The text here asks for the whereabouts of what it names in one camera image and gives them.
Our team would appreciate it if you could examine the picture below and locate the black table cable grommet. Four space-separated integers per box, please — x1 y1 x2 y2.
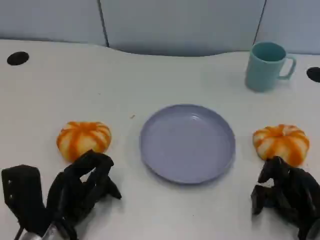
306 66 320 83
6 51 30 66

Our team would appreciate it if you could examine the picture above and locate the pale green mug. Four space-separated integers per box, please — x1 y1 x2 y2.
244 41 297 93

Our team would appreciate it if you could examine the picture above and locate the lilac plate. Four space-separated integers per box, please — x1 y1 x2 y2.
139 103 236 186

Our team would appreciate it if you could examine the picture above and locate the pale blue partition panel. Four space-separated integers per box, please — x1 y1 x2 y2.
253 0 320 55
0 0 109 48
98 0 266 57

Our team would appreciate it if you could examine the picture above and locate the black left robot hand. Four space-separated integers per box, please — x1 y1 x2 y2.
45 149 123 240

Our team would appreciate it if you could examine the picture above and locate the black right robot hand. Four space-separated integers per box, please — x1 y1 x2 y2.
251 156 320 240

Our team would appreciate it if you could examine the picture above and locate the orange white toy bread roll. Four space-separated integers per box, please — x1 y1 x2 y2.
56 121 112 163
252 124 310 168

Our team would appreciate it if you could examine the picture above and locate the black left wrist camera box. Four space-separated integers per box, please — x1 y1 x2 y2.
1 164 52 236

